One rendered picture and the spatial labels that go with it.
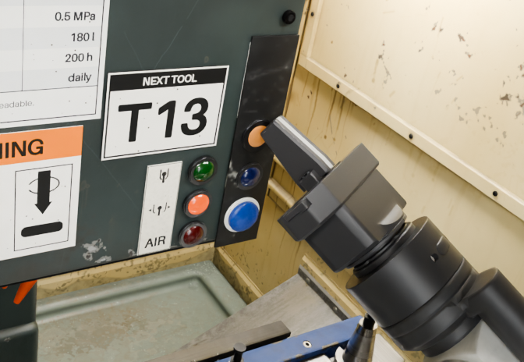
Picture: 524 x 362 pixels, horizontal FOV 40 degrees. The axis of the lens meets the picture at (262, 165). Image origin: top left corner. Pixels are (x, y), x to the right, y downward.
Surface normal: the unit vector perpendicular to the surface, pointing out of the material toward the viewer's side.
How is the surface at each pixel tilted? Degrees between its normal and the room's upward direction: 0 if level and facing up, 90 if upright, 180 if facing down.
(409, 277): 61
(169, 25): 90
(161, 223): 90
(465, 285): 33
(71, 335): 0
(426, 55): 90
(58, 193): 90
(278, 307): 24
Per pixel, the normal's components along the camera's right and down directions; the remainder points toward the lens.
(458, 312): 0.12, -0.17
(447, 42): -0.83, 0.13
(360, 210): 0.59, -0.57
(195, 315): 0.18, -0.86
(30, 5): 0.53, 0.49
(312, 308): -0.18, -0.73
